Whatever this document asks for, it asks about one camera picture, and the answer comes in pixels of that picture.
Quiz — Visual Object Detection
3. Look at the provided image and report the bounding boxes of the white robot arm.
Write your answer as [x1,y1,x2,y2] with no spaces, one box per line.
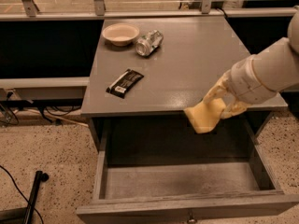
[203,11,299,119]

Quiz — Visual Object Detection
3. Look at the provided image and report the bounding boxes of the black snack bar wrapper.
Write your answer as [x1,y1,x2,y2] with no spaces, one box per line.
[106,69,144,98]

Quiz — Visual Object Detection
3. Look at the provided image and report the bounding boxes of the black stand leg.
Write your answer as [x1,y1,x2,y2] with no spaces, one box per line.
[0,167,49,224]

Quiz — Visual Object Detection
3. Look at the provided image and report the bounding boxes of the open grey top drawer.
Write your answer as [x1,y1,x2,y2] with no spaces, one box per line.
[76,113,299,224]

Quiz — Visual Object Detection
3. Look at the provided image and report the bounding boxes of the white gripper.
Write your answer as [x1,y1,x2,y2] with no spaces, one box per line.
[203,55,277,119]

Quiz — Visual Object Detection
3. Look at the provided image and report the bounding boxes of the cables under ledge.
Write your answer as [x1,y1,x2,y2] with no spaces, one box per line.
[0,91,82,128]

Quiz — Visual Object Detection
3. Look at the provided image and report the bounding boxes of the crushed silver can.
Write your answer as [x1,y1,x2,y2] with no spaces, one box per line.
[135,30,164,57]

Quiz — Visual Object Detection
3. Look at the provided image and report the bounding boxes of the yellow sponge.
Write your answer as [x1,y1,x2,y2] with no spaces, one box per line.
[184,98,226,133]

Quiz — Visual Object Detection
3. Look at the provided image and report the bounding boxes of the metal window railing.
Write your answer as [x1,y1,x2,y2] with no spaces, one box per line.
[0,0,299,21]

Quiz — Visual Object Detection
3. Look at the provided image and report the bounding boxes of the black floor cable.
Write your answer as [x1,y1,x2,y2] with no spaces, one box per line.
[0,164,45,224]

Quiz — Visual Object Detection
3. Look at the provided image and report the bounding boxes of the beige bowl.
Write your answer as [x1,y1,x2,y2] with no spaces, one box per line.
[102,23,139,47]

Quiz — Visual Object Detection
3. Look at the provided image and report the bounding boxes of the grey cabinet counter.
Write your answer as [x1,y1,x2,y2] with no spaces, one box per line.
[82,17,287,154]

